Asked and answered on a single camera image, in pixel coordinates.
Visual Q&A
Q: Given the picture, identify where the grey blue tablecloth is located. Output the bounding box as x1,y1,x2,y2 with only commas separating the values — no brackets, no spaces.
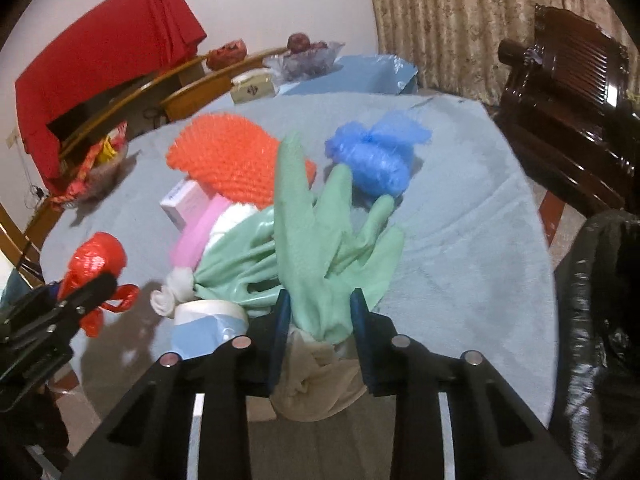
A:
39,91,558,426

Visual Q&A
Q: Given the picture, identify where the pink sponge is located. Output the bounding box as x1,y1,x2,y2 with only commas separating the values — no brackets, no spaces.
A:
169,194,232,268

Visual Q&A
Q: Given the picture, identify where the beige patterned curtain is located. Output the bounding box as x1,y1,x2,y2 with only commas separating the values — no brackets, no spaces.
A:
365,0,640,106

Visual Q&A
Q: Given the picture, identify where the flat light blue plastic bag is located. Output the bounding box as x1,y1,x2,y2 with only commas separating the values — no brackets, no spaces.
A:
280,54,420,97

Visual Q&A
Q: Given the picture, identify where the wooden chair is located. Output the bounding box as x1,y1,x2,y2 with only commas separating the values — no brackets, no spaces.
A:
160,55,276,122
0,200,66,286
47,46,288,161

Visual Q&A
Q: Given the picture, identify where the green rubber glove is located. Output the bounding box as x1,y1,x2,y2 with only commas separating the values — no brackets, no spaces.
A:
270,132,406,423
150,205,281,321

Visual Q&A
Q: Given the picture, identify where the white tape roll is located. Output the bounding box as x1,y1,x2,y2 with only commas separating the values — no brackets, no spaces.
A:
170,300,250,358

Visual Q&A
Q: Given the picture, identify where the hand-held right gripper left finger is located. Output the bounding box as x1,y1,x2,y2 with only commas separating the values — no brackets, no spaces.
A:
65,290,293,480

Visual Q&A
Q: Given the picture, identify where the bin with black bag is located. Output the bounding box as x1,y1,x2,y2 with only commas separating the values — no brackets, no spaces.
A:
550,209,640,480

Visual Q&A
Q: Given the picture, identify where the clear bag of red fruit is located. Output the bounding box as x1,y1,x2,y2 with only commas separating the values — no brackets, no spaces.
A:
262,32,346,83

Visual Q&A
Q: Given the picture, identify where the dark wooden armchair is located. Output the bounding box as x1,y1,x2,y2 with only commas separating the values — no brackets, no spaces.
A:
492,4,640,216

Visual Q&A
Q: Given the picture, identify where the red plastic bag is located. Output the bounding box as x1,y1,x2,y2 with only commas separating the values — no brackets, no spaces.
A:
57,231,141,338

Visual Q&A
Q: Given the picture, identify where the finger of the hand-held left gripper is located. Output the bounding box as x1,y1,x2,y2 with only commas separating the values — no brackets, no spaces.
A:
47,272,119,336

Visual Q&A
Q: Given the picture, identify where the white foam piece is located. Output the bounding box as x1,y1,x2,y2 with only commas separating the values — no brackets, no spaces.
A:
207,201,258,251

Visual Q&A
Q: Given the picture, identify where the orange foam net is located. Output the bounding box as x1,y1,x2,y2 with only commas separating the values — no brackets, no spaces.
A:
166,114,318,208

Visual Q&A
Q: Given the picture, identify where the patterned red yellow bag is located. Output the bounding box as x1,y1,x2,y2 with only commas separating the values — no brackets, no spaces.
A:
50,120,131,211

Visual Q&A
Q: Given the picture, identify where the red cloth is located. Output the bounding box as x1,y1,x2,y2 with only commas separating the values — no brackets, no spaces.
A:
15,0,208,196

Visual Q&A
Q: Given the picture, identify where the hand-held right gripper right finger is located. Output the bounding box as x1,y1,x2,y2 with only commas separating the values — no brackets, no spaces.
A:
350,287,591,480

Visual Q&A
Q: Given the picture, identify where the pink white box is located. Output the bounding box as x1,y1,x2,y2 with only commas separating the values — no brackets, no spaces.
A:
160,178,211,233

